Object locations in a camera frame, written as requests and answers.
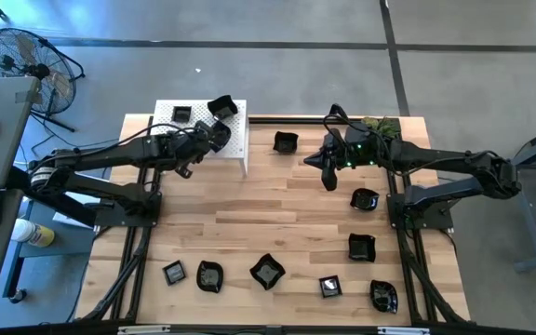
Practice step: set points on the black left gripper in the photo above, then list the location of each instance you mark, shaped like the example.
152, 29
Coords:
186, 146

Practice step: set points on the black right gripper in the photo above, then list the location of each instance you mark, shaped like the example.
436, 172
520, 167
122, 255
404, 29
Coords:
361, 149

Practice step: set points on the wavy square black plate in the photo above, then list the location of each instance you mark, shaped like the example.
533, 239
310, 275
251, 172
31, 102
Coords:
361, 247
285, 142
223, 108
267, 272

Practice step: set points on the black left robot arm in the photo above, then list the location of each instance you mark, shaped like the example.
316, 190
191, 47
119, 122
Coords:
110, 156

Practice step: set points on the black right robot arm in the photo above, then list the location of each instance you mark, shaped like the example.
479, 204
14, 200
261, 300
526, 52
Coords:
435, 160

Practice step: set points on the white perforated metal shelf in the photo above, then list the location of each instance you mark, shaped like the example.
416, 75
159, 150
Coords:
198, 108

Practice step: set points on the green potted succulent plant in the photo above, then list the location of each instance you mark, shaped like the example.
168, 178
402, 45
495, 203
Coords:
384, 126

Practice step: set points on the white paper sheet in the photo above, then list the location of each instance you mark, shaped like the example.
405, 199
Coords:
65, 218

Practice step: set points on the blue-grey rolling cart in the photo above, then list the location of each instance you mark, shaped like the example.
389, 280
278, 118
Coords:
63, 242

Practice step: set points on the black floor fan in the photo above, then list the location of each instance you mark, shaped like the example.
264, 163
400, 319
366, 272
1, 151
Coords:
37, 71

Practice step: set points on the white and yellow canister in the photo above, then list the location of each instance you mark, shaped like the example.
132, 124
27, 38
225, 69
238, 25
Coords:
33, 232

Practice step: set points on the grey metal stand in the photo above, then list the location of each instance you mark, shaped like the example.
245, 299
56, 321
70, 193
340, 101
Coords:
534, 232

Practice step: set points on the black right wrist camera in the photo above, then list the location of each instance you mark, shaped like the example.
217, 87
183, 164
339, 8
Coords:
329, 179

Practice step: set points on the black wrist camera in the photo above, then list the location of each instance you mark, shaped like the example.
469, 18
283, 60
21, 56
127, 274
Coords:
329, 179
184, 172

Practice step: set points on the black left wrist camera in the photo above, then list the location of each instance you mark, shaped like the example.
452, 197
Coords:
184, 172

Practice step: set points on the black curved bracket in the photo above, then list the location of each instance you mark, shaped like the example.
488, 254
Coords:
338, 109

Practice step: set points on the black aluminium table frame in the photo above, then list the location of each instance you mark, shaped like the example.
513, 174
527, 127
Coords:
286, 120

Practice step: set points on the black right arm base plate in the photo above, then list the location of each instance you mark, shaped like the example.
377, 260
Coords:
431, 218

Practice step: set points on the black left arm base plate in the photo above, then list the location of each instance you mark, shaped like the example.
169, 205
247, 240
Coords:
110, 216

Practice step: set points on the silver corner bracket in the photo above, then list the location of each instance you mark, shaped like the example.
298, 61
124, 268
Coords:
142, 330
403, 331

